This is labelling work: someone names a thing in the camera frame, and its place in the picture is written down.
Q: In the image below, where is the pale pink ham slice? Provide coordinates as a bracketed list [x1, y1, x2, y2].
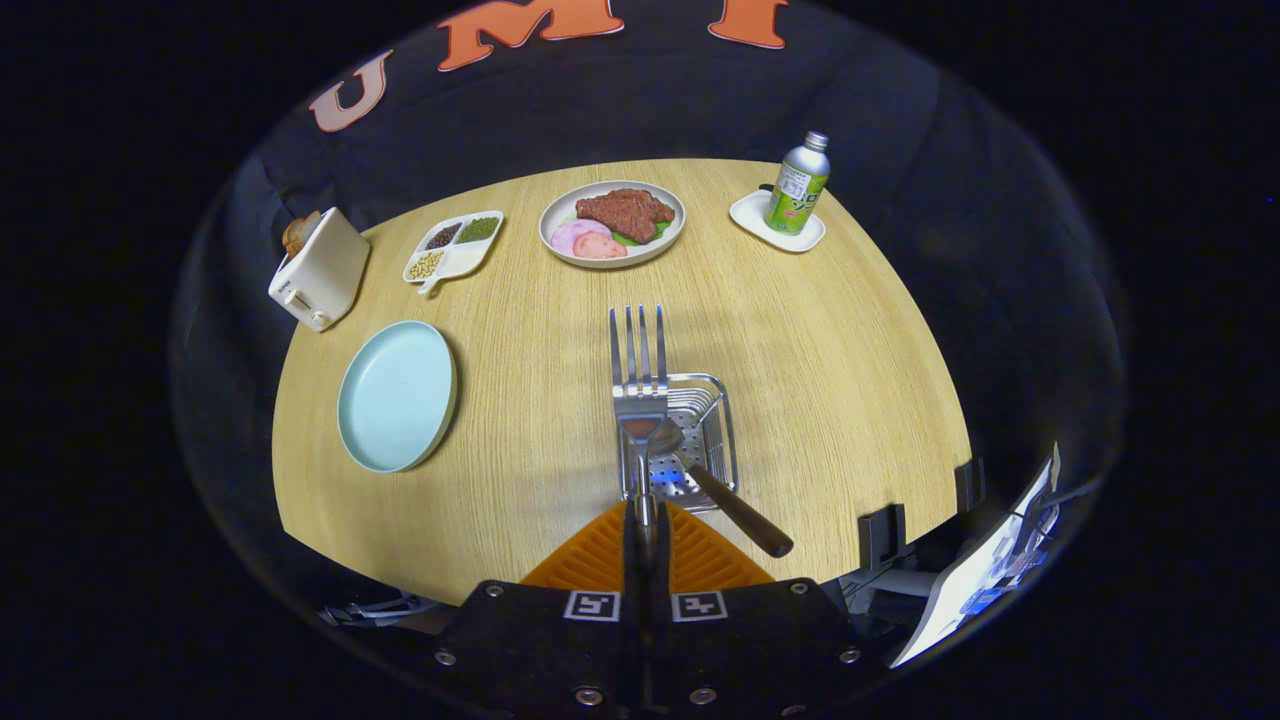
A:
[551, 219, 613, 256]

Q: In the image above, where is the metal fork with brown handle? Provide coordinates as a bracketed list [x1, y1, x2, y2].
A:
[609, 305, 669, 531]

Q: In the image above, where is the brown steak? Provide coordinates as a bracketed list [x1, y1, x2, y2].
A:
[575, 188, 676, 244]

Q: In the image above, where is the perforated metal basket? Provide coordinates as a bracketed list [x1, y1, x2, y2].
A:
[615, 373, 739, 513]

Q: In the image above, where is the metal spoon with brown handle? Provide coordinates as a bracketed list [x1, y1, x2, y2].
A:
[648, 418, 795, 559]

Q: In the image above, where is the brown toast bread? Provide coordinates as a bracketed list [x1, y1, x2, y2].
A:
[281, 210, 323, 256]

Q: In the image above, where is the silver bottle with green label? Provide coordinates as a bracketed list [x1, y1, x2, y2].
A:
[764, 131, 831, 236]

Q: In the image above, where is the white divided tray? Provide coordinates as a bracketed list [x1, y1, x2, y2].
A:
[403, 210, 505, 295]

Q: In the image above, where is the grey food plate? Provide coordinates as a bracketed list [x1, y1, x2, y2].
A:
[538, 180, 687, 269]

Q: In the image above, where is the cream white toaster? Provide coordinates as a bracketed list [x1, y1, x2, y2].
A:
[268, 207, 371, 333]

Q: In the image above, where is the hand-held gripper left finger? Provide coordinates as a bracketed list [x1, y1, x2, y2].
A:
[428, 500, 647, 720]

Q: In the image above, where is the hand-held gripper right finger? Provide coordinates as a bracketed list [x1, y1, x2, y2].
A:
[654, 500, 889, 720]

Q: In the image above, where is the light blue plate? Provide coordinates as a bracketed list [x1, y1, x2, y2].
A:
[337, 320, 459, 474]

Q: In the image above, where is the white square coaster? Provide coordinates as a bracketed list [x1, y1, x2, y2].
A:
[729, 190, 827, 253]

